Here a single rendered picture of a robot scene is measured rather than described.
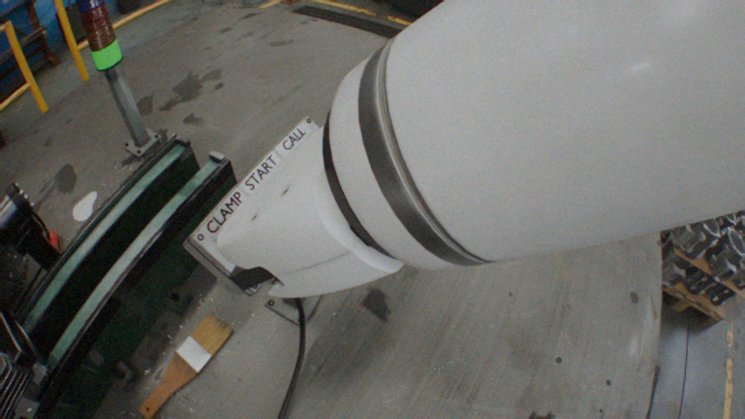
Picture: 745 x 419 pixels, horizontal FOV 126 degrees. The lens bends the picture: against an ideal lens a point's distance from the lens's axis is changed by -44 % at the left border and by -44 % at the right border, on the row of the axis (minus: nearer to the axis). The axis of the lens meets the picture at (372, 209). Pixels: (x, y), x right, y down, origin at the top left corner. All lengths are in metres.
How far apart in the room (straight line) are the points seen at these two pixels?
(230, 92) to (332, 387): 0.76
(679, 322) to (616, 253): 1.55
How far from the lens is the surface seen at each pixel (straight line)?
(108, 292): 0.50
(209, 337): 0.54
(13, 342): 0.44
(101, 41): 0.75
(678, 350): 2.23
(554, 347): 0.62
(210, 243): 0.28
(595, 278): 0.74
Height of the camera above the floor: 1.30
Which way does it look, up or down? 52 degrees down
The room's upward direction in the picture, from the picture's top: 8 degrees clockwise
